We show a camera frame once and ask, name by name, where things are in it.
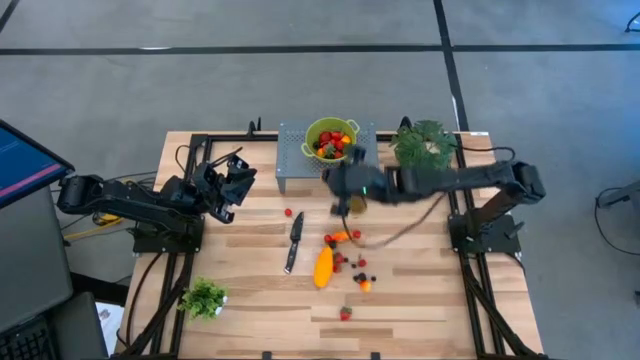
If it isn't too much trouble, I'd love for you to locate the white paper sheet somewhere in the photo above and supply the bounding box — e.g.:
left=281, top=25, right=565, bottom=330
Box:
left=94, top=301, right=126, bottom=359

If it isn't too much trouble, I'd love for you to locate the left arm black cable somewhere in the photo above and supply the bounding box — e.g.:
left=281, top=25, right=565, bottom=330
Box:
left=173, top=143, right=245, bottom=176

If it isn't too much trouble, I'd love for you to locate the yellow cable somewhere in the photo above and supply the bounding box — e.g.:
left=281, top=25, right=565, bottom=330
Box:
left=62, top=215, right=132, bottom=242

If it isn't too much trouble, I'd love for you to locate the grey perforated metal stand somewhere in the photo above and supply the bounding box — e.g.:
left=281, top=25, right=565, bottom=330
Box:
left=275, top=119, right=380, bottom=195

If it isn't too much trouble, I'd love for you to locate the black-handled kitchen knife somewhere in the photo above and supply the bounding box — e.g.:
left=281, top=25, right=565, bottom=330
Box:
left=283, top=210, right=306, bottom=275

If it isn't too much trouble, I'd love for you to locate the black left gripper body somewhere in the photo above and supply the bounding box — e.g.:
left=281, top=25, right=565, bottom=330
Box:
left=193, top=160, right=236, bottom=224

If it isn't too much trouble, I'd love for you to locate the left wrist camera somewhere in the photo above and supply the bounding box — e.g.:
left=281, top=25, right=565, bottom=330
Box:
left=225, top=154, right=252, bottom=175

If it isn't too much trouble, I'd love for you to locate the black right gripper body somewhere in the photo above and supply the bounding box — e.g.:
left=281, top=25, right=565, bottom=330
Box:
left=323, top=146, right=369, bottom=217

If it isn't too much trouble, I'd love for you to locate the black keyboard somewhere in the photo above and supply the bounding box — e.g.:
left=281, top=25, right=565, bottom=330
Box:
left=0, top=315, right=54, bottom=360

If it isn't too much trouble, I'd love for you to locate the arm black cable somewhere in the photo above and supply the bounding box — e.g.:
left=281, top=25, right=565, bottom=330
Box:
left=173, top=143, right=245, bottom=176
left=342, top=192, right=449, bottom=250

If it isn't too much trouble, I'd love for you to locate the large plant in white pot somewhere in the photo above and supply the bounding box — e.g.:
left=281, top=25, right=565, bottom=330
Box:
left=389, top=118, right=459, bottom=171

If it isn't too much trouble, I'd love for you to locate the black aluminium table frame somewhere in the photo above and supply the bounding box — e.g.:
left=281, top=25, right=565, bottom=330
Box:
left=112, top=130, right=549, bottom=360

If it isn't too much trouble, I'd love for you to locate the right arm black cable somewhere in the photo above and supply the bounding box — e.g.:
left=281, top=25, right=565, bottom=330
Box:
left=342, top=192, right=449, bottom=250

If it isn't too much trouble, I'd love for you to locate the black floor cable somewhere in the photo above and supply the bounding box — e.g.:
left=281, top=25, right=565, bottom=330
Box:
left=593, top=185, right=640, bottom=257

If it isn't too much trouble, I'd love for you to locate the small green potted plant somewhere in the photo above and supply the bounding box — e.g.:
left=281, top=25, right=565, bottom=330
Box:
left=177, top=276, right=230, bottom=322

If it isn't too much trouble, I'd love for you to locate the green colander bowl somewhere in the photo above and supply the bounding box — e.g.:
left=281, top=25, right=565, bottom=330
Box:
left=300, top=116, right=361, bottom=165

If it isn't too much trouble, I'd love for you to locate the black hose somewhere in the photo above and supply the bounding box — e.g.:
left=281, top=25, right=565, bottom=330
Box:
left=122, top=252, right=166, bottom=351

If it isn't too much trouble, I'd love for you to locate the computer monitor blue screen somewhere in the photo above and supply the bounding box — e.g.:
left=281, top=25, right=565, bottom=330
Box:
left=0, top=118, right=76, bottom=210

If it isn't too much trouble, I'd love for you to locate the long yellow toy fruit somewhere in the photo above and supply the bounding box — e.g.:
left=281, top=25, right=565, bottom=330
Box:
left=312, top=245, right=335, bottom=290

